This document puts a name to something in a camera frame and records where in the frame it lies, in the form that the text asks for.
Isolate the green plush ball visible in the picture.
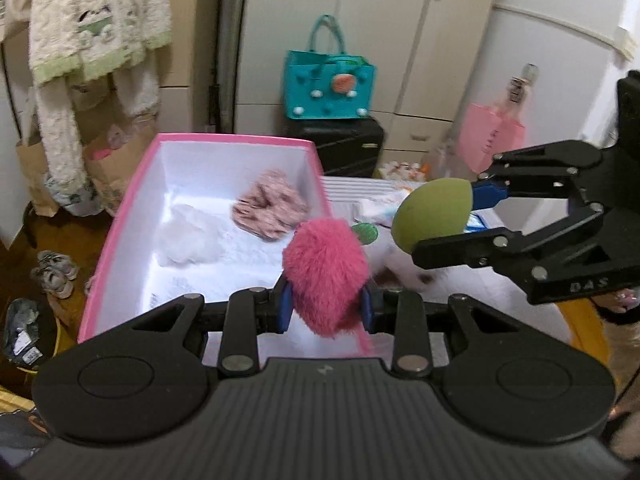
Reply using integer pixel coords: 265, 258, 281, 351
390, 178, 473, 254

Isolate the pink fluffy plush ball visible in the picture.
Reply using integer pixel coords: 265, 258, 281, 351
282, 218, 370, 338

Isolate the blue wet wipes pack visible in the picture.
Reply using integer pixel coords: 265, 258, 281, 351
464, 209, 500, 233

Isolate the white brown plush dog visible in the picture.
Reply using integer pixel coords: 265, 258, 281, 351
352, 223, 448, 298

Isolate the white wet wipes pack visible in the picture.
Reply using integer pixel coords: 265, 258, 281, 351
352, 188, 411, 228

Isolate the pink paper bag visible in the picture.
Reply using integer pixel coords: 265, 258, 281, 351
456, 78, 529, 174

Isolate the white fluffy pompom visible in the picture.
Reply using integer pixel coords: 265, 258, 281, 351
155, 204, 224, 268

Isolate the pink floral fabric scrunchie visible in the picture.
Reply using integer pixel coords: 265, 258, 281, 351
231, 169, 309, 242

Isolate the pink cardboard storage box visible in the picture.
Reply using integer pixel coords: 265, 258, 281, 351
79, 133, 372, 359

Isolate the black suitcase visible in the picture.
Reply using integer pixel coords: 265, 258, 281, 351
284, 117, 385, 178

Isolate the white wardrobe cabinet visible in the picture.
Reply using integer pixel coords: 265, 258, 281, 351
234, 0, 494, 160

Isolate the pair of shoes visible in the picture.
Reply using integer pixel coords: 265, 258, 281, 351
30, 250, 79, 299

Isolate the teal felt tote bag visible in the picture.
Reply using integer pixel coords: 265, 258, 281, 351
282, 14, 376, 120

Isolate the brown paper bag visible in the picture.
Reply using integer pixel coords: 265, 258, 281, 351
15, 117, 157, 217

